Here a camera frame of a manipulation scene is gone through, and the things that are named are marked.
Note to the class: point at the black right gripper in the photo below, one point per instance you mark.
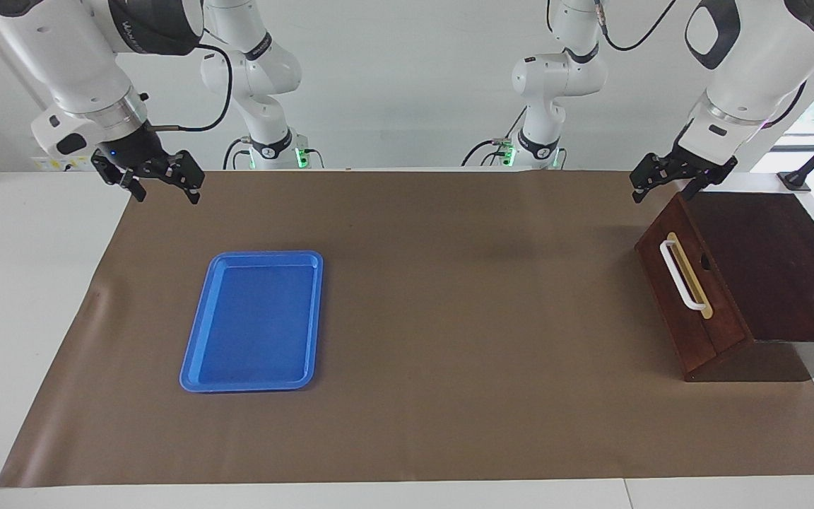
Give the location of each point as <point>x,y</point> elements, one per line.
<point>135,152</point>

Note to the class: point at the blue plastic tray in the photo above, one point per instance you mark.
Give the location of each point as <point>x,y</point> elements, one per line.
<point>255,325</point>

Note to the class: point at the brown paper table mat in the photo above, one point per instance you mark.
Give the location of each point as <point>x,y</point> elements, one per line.
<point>449,318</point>

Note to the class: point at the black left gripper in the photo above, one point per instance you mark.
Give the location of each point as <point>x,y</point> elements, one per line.
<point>682,166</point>

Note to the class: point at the wooden drawer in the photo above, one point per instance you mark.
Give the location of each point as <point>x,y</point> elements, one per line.
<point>661,240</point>

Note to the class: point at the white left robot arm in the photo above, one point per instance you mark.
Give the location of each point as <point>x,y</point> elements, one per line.
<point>753,63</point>

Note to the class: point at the dark wooden drawer cabinet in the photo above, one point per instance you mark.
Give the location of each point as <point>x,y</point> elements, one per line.
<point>781,268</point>

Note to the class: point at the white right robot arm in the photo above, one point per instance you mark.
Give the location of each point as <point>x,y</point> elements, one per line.
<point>75,56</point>

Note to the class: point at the white wall socket box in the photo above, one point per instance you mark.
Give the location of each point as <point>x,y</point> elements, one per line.
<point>61,164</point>

